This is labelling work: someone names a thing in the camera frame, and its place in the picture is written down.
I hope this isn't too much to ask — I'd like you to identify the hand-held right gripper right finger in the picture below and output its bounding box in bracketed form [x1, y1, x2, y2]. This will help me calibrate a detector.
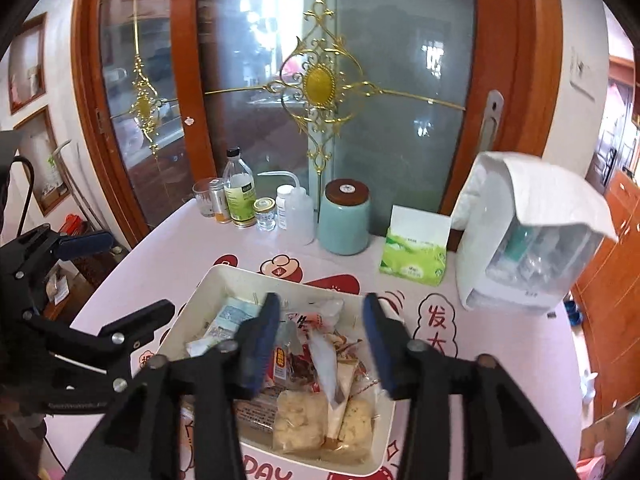
[362, 292, 576, 480]

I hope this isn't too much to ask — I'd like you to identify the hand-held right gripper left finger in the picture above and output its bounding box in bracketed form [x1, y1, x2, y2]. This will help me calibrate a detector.
[65, 292, 281, 480]

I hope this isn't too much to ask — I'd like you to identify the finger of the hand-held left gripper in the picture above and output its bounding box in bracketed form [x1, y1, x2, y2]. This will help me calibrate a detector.
[0, 227, 114, 293]
[22, 299, 177, 363]

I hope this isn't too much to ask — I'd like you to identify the large light blue clear packet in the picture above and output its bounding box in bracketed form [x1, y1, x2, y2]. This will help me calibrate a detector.
[202, 297, 265, 346]

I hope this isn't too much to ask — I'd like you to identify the blue white snack packet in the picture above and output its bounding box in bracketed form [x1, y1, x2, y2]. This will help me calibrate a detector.
[185, 336, 237, 359]

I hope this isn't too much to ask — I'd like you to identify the clear white long packet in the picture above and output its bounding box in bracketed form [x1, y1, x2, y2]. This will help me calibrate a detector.
[304, 332, 352, 409]

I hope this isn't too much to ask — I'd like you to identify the white plastic tray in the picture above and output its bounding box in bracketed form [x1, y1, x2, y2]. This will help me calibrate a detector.
[155, 265, 402, 478]

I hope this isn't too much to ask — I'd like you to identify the beige puffed cake packet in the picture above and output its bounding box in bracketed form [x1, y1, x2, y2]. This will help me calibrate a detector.
[337, 396, 377, 456]

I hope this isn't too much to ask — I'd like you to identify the small red white packet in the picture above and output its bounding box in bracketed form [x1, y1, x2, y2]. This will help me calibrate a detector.
[272, 344, 313, 391]

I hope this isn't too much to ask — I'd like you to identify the red white snack packet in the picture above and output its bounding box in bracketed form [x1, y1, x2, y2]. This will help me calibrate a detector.
[281, 300, 346, 337]

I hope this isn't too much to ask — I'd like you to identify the clear brown bread packet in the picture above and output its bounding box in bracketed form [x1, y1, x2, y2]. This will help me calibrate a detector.
[234, 394, 281, 437]

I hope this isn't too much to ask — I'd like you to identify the pink printed tablecloth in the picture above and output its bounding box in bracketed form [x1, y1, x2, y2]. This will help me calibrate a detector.
[44, 199, 587, 480]

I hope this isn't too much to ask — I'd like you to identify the beige biscuit packet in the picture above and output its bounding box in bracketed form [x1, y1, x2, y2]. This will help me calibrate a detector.
[272, 389, 329, 457]

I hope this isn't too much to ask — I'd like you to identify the green tissue pack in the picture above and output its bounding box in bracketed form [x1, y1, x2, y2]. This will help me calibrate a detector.
[378, 204, 452, 289]

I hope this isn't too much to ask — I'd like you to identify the glass cup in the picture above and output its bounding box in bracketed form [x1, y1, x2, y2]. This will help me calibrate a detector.
[192, 180, 216, 219]

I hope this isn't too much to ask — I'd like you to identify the white cup sterilizer cabinet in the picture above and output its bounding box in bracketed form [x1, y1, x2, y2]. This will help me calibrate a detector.
[450, 151, 619, 317]

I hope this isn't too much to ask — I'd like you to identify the small glass jar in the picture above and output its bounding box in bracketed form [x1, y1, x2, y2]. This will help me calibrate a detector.
[253, 198, 278, 232]

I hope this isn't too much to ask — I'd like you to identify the teal ceramic jar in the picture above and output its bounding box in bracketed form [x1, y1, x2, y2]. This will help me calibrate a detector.
[317, 178, 371, 256]

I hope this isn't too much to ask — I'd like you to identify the white squeeze bottle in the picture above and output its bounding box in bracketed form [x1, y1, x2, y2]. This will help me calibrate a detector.
[257, 170, 317, 246]

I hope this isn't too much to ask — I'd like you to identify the white pill bottle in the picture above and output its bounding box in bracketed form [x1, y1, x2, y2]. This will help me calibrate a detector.
[275, 184, 296, 231]

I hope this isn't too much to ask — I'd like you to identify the metal can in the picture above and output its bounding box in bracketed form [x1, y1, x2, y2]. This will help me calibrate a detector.
[208, 178, 234, 225]

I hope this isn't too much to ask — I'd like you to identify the glass bottle green label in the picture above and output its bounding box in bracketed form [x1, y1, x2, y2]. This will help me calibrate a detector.
[222, 147, 257, 229]

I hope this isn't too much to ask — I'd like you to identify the wooden glass door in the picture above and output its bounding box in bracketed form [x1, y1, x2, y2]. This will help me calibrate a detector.
[71, 0, 562, 257]

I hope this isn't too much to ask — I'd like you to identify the cardboard box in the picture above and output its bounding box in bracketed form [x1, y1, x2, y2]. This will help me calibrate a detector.
[579, 404, 632, 462]

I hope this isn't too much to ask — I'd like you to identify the wooden cabinet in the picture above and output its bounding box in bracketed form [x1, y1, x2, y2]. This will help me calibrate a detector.
[570, 55, 640, 423]

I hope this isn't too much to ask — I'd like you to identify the wooden picture frame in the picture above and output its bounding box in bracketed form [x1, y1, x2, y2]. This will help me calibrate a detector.
[7, 12, 49, 116]
[12, 105, 74, 219]

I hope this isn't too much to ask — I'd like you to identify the metal door handle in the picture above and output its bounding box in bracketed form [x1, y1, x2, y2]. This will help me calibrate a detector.
[480, 90, 504, 154]

